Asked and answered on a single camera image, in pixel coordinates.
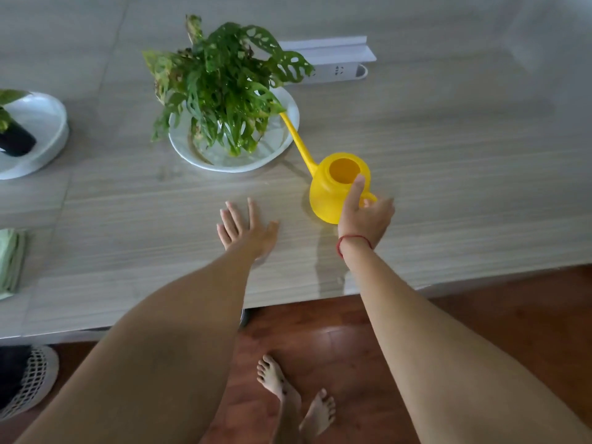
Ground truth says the person's right hand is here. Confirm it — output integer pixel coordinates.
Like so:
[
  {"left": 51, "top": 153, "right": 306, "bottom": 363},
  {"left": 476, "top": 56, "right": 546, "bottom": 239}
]
[{"left": 337, "top": 175, "right": 396, "bottom": 249}]

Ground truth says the person's left hand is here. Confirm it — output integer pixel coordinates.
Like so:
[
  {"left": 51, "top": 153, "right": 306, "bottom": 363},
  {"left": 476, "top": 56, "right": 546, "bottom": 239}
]
[{"left": 216, "top": 198, "right": 280, "bottom": 264}]

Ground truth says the yellow plastic watering can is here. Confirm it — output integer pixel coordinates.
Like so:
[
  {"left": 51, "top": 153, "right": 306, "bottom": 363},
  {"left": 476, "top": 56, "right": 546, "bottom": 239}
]
[{"left": 279, "top": 112, "right": 378, "bottom": 225}]

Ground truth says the person's right forearm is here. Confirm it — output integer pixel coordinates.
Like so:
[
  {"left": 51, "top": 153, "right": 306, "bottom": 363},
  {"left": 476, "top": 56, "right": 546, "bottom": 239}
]
[{"left": 340, "top": 236, "right": 592, "bottom": 444}]

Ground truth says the person's left forearm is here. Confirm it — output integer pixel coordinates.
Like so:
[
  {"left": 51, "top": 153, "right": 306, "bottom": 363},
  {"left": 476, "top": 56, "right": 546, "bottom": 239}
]
[{"left": 14, "top": 249, "right": 261, "bottom": 444}]

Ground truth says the white round plate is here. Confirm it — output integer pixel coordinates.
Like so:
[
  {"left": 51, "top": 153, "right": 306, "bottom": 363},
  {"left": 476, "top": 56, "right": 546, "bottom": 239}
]
[
  {"left": 168, "top": 86, "right": 300, "bottom": 174},
  {"left": 0, "top": 92, "right": 70, "bottom": 181}
]

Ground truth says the white power strip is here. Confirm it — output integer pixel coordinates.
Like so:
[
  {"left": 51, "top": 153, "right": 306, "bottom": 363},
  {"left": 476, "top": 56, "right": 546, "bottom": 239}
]
[{"left": 296, "top": 63, "right": 369, "bottom": 85}]

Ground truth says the green leafy holed plant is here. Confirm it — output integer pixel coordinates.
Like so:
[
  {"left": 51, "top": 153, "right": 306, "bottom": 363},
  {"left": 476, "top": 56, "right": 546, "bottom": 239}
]
[{"left": 142, "top": 14, "right": 315, "bottom": 157}]

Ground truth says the person's left foot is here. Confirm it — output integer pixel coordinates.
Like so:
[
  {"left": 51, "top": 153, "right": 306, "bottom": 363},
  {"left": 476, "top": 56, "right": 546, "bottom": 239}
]
[{"left": 257, "top": 355, "right": 302, "bottom": 414}]

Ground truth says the person's foot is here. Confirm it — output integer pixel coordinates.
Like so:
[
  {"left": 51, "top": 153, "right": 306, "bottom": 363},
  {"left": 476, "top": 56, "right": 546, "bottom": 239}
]
[
  {"left": 299, "top": 388, "right": 336, "bottom": 442},
  {"left": 257, "top": 355, "right": 302, "bottom": 414}
]

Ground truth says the person's right foot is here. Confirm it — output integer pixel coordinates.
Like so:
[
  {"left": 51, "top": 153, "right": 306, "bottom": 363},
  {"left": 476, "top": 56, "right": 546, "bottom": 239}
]
[{"left": 299, "top": 388, "right": 336, "bottom": 442}]

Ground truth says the folded green cloth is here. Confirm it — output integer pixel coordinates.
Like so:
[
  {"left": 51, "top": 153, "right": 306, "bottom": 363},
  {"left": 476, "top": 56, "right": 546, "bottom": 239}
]
[{"left": 0, "top": 228, "right": 27, "bottom": 301}]

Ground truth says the small plant in black pot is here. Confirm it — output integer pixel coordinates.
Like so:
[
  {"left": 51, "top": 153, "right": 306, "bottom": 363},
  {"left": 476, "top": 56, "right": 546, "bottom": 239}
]
[{"left": 0, "top": 89, "right": 37, "bottom": 158}]

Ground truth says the white mesh waste basket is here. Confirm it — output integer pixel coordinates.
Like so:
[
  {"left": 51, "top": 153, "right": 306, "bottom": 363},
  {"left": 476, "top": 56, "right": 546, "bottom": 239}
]
[{"left": 0, "top": 345, "right": 60, "bottom": 421}]

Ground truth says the red string bracelet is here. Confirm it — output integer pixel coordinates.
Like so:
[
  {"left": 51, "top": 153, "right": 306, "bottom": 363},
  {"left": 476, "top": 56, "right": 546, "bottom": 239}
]
[{"left": 336, "top": 234, "right": 373, "bottom": 259}]

